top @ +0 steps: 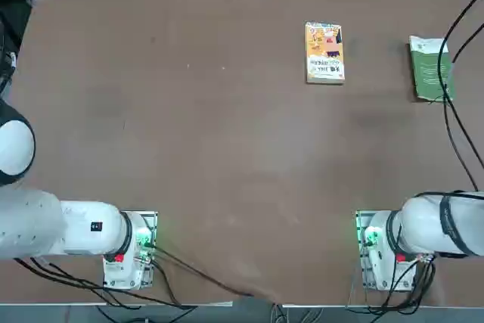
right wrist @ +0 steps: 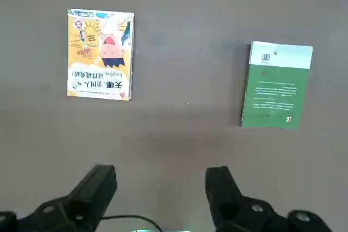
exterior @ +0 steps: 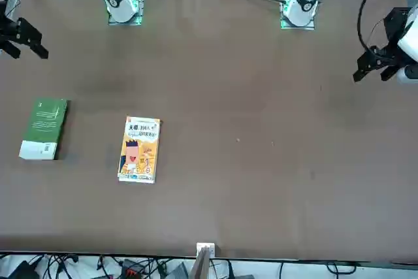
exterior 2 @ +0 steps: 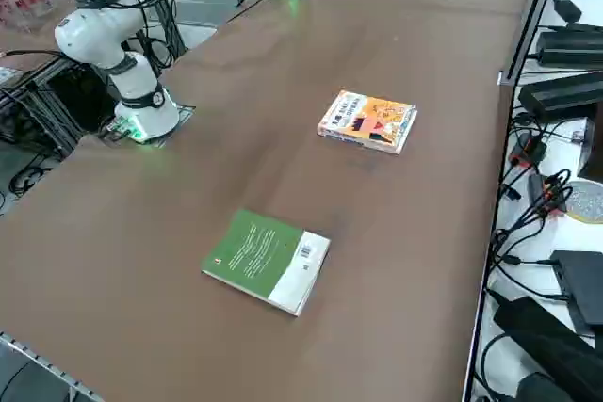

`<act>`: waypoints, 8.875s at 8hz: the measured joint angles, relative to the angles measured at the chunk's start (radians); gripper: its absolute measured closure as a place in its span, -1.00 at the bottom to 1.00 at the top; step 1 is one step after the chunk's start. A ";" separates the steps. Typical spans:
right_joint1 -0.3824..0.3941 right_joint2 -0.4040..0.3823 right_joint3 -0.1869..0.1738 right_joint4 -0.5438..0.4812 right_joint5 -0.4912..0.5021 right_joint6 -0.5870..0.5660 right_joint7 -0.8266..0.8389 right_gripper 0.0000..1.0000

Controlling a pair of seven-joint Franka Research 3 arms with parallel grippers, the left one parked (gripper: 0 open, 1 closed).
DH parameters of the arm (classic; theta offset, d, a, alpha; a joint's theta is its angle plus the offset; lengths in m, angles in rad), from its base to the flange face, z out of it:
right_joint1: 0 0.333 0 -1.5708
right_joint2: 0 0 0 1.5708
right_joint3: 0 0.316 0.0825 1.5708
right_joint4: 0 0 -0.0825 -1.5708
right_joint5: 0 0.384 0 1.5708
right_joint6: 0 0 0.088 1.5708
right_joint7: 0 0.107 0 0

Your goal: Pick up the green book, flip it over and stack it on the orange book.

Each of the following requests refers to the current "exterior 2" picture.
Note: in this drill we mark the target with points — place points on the green and white book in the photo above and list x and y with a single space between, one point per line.
254 246

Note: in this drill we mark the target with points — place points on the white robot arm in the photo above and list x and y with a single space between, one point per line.
94 35

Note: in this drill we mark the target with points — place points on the orange illustrated book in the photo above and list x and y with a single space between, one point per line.
372 119

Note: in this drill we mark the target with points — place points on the small black power adapter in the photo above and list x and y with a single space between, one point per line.
567 9

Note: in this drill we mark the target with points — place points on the long black power brick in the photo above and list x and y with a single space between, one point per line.
560 93

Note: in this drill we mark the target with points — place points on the red and black connector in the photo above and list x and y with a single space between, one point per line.
530 150

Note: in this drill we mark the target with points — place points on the black equipment box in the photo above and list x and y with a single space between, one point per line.
594 148

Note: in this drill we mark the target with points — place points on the round glittery disc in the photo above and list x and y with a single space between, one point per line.
589 202

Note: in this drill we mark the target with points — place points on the flat black box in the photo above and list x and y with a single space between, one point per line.
581 289

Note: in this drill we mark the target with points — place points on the metal base plate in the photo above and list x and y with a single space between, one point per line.
186 112

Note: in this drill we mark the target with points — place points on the black aluminium frame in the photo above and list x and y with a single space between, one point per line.
47 91

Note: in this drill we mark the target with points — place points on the aluminium frame post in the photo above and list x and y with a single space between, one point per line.
532 11

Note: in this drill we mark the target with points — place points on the aluminium table edge rail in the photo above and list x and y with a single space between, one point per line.
37 357

